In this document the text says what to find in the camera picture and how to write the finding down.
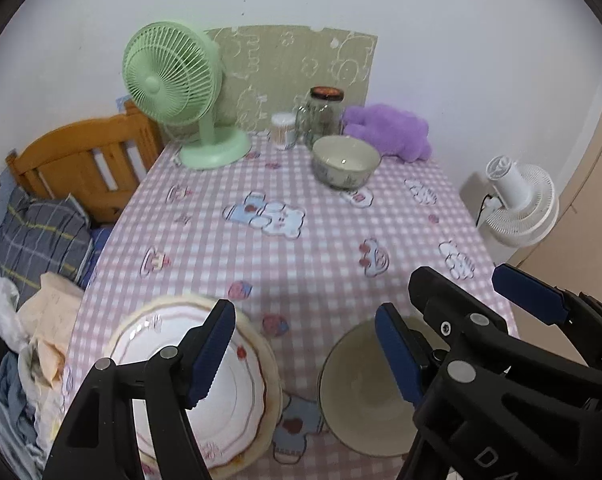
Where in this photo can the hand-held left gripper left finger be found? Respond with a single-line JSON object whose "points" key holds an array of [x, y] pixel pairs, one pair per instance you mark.
{"points": [[211, 355]]}

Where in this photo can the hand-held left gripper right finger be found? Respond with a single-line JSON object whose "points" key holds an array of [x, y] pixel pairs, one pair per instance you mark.
{"points": [[396, 355]]}

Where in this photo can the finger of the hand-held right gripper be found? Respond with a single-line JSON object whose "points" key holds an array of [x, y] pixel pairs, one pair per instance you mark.
{"points": [[526, 285], [471, 340]]}

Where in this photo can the white red-rimmed plate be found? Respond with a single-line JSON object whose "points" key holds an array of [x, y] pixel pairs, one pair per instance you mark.
{"points": [[231, 410]]}

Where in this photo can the white fan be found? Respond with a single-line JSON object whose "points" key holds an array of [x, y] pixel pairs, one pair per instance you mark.
{"points": [[526, 210]]}

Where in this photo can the pink checked tablecloth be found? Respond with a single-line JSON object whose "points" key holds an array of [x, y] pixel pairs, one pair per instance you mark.
{"points": [[306, 270]]}

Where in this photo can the blue bedsheet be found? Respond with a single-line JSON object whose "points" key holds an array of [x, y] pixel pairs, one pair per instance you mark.
{"points": [[98, 250]]}

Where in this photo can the cream cloth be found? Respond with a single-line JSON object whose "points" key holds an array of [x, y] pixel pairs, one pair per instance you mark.
{"points": [[46, 310]]}

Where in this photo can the grey striped pillow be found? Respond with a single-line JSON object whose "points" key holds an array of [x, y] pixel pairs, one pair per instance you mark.
{"points": [[41, 245]]}

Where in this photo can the light blue cloth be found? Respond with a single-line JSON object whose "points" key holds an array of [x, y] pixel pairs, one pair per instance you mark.
{"points": [[11, 390]]}

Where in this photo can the purple plush toy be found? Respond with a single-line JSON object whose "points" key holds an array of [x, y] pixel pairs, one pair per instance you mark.
{"points": [[391, 130]]}

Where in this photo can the white plastic bag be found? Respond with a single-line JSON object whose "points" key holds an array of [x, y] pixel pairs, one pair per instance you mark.
{"points": [[3, 310]]}

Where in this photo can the cotton swab container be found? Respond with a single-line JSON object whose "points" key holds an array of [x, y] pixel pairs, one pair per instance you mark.
{"points": [[283, 132]]}

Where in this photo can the wooden bed headboard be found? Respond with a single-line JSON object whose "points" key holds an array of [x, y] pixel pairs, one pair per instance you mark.
{"points": [[71, 160]]}

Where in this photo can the glass jar with dark lid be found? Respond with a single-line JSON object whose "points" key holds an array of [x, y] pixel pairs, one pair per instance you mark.
{"points": [[323, 120]]}

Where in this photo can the green desk fan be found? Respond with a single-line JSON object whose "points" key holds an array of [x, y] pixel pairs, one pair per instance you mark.
{"points": [[171, 75]]}

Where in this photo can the blue wall sticker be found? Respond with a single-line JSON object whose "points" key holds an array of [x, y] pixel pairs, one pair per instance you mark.
{"points": [[122, 102]]}

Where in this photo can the green patterned wall sheet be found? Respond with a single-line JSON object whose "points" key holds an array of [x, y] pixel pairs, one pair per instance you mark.
{"points": [[281, 70]]}

